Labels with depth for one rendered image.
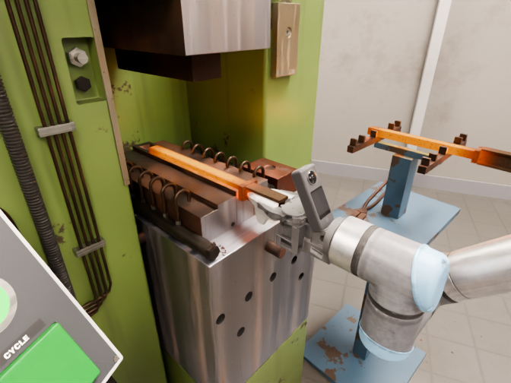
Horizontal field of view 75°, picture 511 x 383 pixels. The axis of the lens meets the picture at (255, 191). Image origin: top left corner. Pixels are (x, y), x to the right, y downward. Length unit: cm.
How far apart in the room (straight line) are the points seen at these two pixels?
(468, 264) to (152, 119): 90
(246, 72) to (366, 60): 212
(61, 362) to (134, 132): 77
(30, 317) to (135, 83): 77
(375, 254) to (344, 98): 257
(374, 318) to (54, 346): 45
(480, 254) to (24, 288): 63
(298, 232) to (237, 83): 52
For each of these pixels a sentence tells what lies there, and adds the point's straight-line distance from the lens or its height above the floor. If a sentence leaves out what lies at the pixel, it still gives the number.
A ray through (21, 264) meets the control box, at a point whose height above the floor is 110.
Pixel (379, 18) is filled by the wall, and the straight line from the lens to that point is 298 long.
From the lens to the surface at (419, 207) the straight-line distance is 129.
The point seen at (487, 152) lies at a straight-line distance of 106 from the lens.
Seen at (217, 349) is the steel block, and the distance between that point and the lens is 80.
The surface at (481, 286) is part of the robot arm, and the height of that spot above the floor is 94.
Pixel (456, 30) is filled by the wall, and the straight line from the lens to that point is 301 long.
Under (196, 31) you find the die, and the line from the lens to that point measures 57.
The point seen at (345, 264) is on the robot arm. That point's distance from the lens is 57.
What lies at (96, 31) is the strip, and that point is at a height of 130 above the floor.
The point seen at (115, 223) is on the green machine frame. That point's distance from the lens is 72.
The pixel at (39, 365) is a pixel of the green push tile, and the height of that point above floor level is 103.
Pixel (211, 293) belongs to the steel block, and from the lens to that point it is 68.
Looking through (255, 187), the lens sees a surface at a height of 101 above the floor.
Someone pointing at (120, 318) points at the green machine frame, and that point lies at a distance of 86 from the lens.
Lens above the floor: 132
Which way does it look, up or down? 28 degrees down
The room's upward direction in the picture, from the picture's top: straight up
